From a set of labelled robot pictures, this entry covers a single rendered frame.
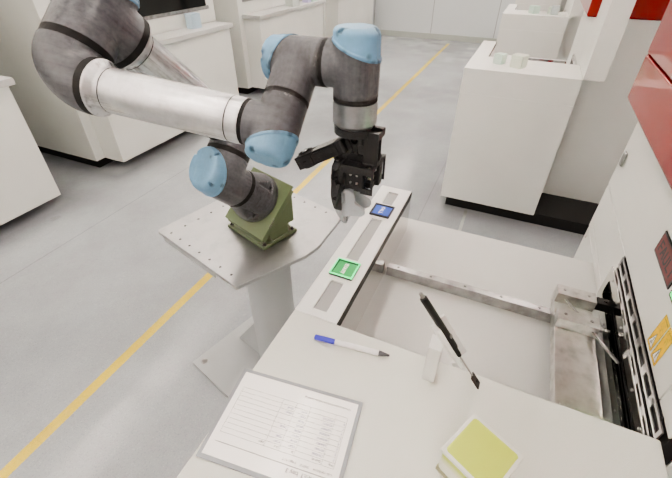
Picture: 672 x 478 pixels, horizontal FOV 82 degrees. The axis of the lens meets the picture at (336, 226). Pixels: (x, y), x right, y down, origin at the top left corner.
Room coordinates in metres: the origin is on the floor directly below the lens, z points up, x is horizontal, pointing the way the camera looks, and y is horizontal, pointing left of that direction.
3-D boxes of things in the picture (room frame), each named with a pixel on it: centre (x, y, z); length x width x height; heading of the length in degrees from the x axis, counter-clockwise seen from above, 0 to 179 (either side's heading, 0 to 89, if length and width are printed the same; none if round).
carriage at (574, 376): (0.49, -0.49, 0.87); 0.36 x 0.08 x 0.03; 156
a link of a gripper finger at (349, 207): (0.63, -0.03, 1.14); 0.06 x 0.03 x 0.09; 66
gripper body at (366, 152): (0.64, -0.04, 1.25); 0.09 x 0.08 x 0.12; 66
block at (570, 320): (0.56, -0.52, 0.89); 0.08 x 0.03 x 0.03; 66
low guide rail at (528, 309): (0.69, -0.37, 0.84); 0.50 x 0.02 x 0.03; 66
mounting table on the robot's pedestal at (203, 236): (1.02, 0.26, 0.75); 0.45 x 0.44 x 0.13; 50
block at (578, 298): (0.63, -0.56, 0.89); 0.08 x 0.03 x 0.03; 66
